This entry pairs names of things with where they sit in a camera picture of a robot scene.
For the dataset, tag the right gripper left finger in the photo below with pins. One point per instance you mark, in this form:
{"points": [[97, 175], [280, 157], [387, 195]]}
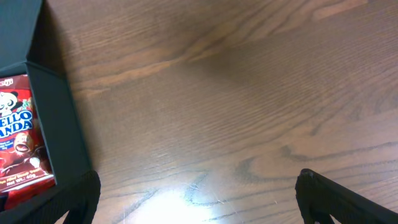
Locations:
{"points": [[77, 199]]}

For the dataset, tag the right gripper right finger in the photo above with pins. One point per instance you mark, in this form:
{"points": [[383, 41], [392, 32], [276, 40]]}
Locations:
{"points": [[321, 200]]}

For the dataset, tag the dark green box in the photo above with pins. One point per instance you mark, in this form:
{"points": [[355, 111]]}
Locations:
{"points": [[29, 45]]}

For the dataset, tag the red panda biscuit box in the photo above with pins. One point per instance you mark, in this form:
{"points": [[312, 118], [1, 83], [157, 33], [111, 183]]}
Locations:
{"points": [[24, 159]]}

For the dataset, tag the red hacks candy bag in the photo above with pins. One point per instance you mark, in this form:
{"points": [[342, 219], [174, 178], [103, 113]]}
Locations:
{"points": [[13, 198]]}

